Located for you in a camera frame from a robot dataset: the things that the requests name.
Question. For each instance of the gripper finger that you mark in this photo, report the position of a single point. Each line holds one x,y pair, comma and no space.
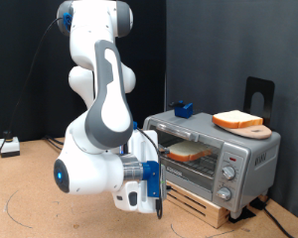
168,187
165,151

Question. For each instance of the slotted wooden block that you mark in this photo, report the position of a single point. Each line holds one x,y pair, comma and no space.
220,216

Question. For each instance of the silver toaster oven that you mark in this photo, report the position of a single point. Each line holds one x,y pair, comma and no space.
265,172

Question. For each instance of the black spatula blue grip block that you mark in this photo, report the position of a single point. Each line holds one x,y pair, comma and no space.
183,110

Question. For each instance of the black metal bracket with hole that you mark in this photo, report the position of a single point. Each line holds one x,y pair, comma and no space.
268,89

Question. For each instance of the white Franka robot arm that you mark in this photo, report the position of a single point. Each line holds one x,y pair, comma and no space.
89,172

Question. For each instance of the silver oven knob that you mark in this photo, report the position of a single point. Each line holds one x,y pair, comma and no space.
224,194
228,172

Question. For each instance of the white emergency stop box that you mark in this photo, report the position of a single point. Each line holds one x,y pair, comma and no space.
10,147

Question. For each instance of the small wooden serving board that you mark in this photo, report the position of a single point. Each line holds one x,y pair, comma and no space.
255,133

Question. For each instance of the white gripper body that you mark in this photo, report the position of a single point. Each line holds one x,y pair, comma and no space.
144,145

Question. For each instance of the white bread slice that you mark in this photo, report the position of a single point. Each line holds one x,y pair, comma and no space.
188,150
236,119

